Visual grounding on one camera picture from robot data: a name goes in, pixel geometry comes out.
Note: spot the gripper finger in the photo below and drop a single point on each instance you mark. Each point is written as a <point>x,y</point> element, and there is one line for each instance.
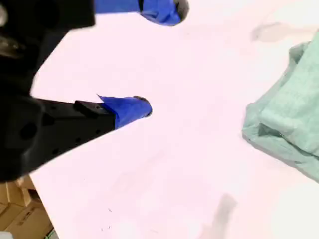
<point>104,117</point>
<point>159,10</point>

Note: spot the pale green T-shirt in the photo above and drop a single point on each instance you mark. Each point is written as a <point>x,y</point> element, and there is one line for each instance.
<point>294,112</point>

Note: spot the brown cardboard box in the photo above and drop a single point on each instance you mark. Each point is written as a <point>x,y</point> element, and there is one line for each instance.
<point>27,221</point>
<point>22,191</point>

